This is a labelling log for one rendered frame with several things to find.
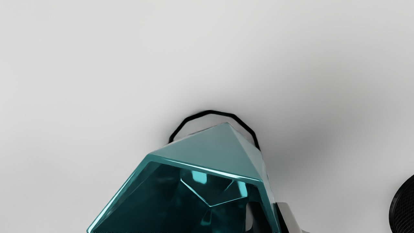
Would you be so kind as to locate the black mesh pen holder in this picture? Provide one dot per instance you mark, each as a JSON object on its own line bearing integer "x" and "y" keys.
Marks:
{"x": 404, "y": 210}

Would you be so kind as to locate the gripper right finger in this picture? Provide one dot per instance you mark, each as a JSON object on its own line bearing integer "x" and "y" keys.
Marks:
{"x": 291, "y": 223}

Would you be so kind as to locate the teal faceted mug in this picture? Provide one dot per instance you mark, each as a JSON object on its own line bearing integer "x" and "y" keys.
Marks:
{"x": 207, "y": 150}

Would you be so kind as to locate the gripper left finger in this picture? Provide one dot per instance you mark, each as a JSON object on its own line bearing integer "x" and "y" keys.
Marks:
{"x": 255, "y": 220}

